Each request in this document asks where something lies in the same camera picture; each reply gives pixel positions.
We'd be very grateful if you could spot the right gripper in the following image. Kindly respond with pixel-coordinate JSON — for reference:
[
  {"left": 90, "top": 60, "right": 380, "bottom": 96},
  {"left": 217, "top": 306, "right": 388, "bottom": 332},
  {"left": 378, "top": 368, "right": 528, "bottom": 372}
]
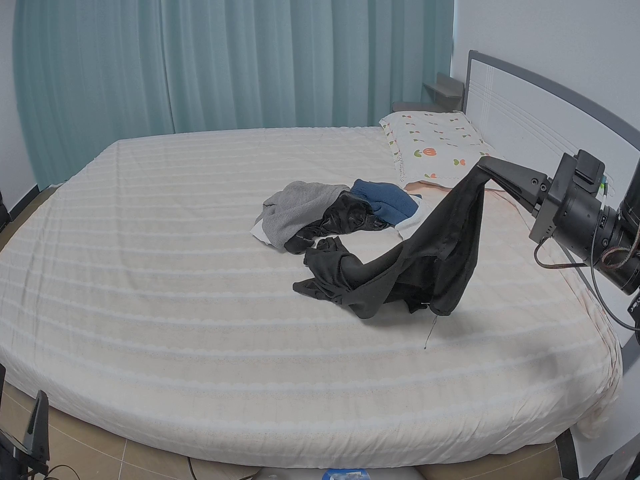
[{"left": 477, "top": 153, "right": 621, "bottom": 269}]

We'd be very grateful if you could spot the white printed pillow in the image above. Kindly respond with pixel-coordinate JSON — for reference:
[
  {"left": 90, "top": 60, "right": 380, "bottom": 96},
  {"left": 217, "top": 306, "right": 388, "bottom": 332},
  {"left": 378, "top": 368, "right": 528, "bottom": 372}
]
[{"left": 378, "top": 110, "right": 497, "bottom": 190}]

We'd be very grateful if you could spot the black cable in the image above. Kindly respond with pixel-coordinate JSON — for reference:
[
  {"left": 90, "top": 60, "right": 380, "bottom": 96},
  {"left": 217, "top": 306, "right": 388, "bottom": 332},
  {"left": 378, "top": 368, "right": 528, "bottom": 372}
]
[{"left": 532, "top": 240, "right": 640, "bottom": 334}]

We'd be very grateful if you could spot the black T-shirt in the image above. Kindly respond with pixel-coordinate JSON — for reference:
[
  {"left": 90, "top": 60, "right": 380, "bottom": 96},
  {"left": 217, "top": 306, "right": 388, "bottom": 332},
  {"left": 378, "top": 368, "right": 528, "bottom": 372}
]
[{"left": 292, "top": 169, "right": 490, "bottom": 350}]

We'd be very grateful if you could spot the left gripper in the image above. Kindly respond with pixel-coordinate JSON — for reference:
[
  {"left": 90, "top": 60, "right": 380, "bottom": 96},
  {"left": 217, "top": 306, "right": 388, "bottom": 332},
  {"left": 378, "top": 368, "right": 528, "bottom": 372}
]
[{"left": 0, "top": 364, "right": 51, "bottom": 480}]

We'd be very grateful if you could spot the bed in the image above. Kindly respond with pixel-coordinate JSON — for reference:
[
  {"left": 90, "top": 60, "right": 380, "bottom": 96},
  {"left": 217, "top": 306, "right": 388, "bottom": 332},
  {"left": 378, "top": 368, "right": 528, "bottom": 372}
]
[{"left": 0, "top": 49, "right": 640, "bottom": 480}]

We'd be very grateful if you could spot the pile of clothes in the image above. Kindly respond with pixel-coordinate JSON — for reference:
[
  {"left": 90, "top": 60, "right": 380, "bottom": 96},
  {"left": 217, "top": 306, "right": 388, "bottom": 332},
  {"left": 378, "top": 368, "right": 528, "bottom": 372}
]
[{"left": 250, "top": 178, "right": 427, "bottom": 255}]

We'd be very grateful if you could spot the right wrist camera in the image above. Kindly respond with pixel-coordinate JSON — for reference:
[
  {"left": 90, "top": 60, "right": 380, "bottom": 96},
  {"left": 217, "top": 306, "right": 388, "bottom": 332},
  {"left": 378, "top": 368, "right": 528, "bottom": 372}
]
[{"left": 574, "top": 149, "right": 608, "bottom": 194}]

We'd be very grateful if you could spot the grey bedside table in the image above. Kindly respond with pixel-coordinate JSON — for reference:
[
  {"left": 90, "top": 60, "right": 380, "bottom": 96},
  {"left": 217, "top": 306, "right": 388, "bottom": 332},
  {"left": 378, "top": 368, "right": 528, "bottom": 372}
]
[{"left": 392, "top": 72, "right": 466, "bottom": 114}]

